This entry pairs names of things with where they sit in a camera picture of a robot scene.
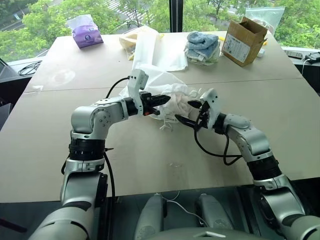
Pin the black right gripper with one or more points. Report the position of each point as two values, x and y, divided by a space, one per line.
203 117

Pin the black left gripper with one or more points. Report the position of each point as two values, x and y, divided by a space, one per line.
146 102

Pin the white fluffy towel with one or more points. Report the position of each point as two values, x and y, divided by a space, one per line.
178 102

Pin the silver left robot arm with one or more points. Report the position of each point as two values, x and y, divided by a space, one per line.
85 115

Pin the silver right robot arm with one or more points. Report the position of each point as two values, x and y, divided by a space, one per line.
250 140

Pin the pale green white towel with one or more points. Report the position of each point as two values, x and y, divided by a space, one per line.
203 61

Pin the light blue folded towel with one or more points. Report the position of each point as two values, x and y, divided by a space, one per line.
200 52

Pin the cream cloth bag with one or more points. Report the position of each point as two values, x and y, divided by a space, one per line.
127 41

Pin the light blue fluffy towel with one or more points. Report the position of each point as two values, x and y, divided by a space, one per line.
202 38

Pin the clear zip plastic bag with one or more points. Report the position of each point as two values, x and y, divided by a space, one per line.
275 17

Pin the small yellow item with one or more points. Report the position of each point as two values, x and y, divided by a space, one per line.
264 42
222 38

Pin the brown cardboard box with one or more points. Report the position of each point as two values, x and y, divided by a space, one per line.
240 45

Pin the small white object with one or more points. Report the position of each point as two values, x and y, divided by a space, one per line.
261 53

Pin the purple tissue pack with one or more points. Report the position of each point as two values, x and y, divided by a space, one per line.
86 36

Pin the grey right robot leg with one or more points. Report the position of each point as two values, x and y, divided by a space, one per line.
215 212

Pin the grey robot leg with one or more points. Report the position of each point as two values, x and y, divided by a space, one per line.
215 212
150 217

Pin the grey left robot leg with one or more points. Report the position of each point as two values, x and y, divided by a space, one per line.
150 217

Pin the grey remote control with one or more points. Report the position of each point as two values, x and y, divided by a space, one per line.
293 53

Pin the grey robot torso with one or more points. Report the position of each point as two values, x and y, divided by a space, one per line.
200 235

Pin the black electronic device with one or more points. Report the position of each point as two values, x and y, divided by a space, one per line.
312 58

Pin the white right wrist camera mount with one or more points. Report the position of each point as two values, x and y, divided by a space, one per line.
212 102

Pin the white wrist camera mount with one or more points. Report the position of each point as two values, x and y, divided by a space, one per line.
212 102
137 80

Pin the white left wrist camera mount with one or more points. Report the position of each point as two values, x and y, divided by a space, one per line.
137 80

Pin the dark window frame post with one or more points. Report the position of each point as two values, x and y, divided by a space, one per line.
176 15

